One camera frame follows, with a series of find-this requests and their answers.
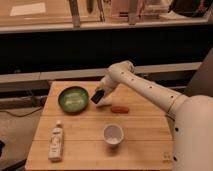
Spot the white bottle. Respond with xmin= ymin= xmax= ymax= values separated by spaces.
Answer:
xmin=48 ymin=120 xmax=63 ymax=162

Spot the black eraser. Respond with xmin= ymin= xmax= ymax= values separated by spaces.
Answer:
xmin=91 ymin=90 xmax=104 ymax=104

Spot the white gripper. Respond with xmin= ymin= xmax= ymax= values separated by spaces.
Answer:
xmin=95 ymin=75 xmax=118 ymax=98

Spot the green bowl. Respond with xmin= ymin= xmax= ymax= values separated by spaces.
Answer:
xmin=58 ymin=86 xmax=89 ymax=113

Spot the orange oval object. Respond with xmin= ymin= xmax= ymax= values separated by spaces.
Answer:
xmin=110 ymin=106 xmax=129 ymax=113

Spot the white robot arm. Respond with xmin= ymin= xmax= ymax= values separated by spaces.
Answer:
xmin=92 ymin=61 xmax=213 ymax=171

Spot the wooden shelf rail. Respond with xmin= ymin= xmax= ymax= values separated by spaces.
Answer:
xmin=0 ymin=62 xmax=201 ymax=83

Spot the black cable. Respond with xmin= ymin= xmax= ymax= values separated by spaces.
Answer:
xmin=0 ymin=105 xmax=44 ymax=118

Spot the white paper cup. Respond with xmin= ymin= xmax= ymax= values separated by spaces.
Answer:
xmin=103 ymin=124 xmax=124 ymax=147

